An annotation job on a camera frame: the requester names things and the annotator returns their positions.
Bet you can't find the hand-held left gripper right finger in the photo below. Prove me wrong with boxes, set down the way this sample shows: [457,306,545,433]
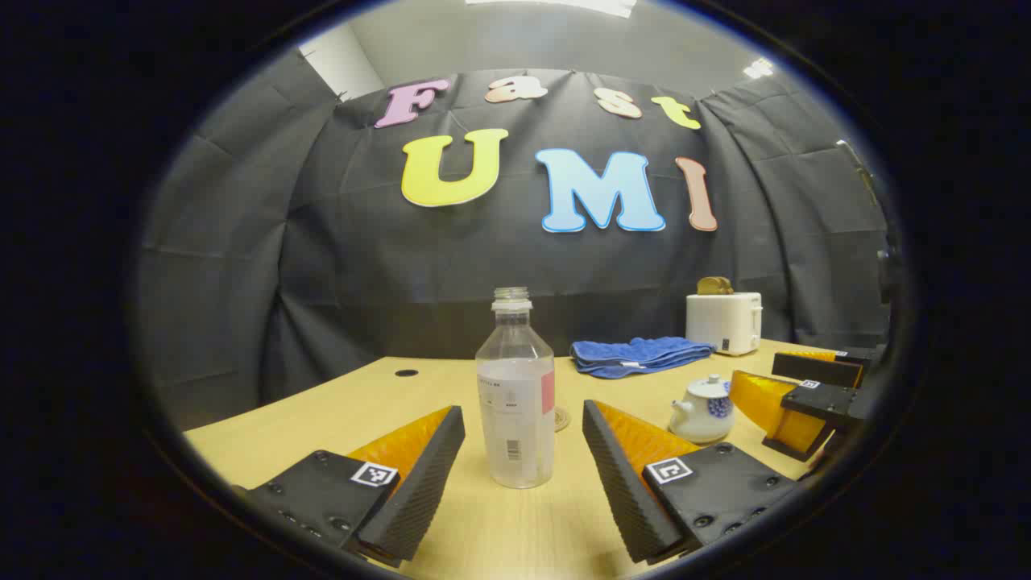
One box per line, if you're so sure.
[582,400,806,565]

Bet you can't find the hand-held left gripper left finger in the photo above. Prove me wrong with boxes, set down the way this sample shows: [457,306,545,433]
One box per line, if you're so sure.
[234,405,466,569]

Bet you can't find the white blue-patterned teacup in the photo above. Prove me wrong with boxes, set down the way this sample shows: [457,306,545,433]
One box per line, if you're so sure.
[669,387,735,445]

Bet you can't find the clear plastic water bottle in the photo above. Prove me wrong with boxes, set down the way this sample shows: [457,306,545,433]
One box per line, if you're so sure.
[475,287,557,490]

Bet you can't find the white toaster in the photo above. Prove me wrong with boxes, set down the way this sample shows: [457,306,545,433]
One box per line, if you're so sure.
[685,292,763,357]

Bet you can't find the folded blue towel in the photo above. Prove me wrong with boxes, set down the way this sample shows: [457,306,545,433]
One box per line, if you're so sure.
[570,337,716,379]

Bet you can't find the black backdrop cloth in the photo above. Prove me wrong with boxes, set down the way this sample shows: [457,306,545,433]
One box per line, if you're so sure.
[137,48,891,432]

